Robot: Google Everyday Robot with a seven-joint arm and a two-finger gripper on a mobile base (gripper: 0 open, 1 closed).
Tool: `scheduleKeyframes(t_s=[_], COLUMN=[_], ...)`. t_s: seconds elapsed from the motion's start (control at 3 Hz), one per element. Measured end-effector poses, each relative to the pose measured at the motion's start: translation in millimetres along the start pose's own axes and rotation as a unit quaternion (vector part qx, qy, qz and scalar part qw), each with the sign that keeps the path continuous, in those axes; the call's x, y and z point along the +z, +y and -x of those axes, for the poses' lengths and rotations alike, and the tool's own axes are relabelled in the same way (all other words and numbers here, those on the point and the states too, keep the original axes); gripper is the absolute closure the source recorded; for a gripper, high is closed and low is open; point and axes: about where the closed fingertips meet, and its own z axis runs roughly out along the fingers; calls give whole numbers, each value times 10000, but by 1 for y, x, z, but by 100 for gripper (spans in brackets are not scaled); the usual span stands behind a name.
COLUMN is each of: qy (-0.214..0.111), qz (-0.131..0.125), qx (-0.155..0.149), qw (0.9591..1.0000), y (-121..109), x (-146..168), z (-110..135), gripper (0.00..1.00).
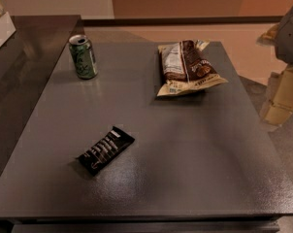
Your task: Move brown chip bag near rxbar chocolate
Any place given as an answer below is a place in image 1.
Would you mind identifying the green soda can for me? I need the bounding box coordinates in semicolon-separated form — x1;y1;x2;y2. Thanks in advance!
69;35;97;80

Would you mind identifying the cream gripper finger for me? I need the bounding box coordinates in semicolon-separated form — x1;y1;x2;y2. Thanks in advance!
260;65;293;126

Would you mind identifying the black rxbar chocolate bar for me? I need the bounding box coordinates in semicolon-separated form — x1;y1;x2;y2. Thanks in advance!
78;126;135;176

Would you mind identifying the brown chip bag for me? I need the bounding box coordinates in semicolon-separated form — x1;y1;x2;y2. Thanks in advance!
157;40;227;97

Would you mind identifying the white box on counter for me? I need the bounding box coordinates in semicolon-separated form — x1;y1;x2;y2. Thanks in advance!
0;0;16;56

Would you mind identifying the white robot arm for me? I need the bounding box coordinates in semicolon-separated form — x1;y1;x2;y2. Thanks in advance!
259;6;293;126

